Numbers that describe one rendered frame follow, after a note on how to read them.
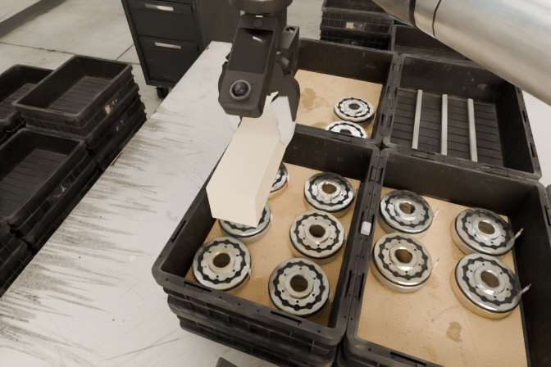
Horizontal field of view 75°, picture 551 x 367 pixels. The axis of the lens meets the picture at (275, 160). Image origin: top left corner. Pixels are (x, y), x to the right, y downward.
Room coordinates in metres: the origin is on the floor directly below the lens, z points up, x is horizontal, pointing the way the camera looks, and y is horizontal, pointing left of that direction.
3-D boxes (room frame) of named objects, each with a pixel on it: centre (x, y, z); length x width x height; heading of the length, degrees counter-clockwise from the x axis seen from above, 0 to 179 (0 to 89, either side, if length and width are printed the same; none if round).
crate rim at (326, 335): (0.39, -0.01, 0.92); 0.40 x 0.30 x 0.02; 161
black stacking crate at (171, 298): (0.39, -0.01, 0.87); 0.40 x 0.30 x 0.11; 161
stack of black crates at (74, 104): (1.27, 0.83, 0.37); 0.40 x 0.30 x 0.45; 165
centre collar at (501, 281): (0.28, -0.36, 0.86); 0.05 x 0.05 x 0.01
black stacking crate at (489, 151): (0.68, -0.42, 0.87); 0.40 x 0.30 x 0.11; 161
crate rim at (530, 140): (0.68, -0.42, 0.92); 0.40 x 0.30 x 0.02; 161
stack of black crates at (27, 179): (0.89, 0.94, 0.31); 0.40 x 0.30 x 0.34; 165
